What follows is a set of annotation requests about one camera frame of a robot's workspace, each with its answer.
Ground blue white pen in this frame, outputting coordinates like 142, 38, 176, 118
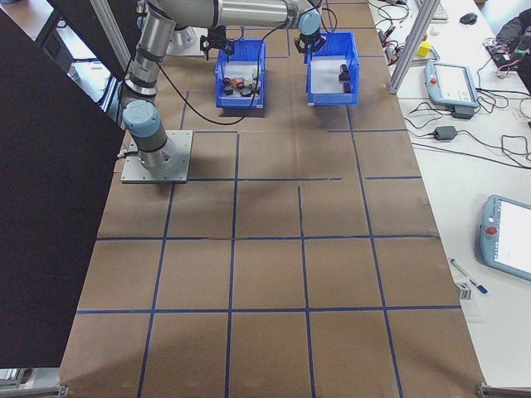
450, 257, 490, 296

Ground white keyboard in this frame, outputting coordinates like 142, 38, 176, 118
431, 0, 451, 22

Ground dark cylindrical batteries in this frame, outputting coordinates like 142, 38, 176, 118
311, 56, 353, 95

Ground long black cable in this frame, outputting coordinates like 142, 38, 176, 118
408, 141, 531, 167

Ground blue capacitor storage bin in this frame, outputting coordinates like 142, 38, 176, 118
305, 32, 360, 108

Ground small black box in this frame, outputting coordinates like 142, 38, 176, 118
451, 104, 476, 121

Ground mixed small parts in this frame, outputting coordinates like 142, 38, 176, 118
223, 61, 262, 99

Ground black adapter cable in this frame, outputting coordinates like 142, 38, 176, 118
404, 101, 447, 138

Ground black frame cover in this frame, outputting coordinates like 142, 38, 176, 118
0, 0, 144, 370

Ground aluminium profile post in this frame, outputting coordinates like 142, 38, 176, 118
387, 0, 441, 95

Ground grey blue teach pendant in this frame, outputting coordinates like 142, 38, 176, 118
422, 61, 482, 109
476, 194, 531, 284

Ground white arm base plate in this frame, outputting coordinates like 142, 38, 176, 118
119, 129, 195, 185
168, 41, 208, 57

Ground black sleeved gripper cable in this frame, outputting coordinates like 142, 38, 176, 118
155, 22, 291, 125

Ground wired circuit board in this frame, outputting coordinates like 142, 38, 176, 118
483, 36, 526, 80

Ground metal frame bar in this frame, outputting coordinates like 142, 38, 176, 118
93, 0, 138, 80

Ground black bag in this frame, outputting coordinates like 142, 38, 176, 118
495, 10, 531, 51

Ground blue button storage bin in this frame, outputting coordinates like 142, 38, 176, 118
214, 38, 267, 111

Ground metal table bracket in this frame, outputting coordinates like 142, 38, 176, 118
0, 366, 70, 398
475, 381, 531, 398

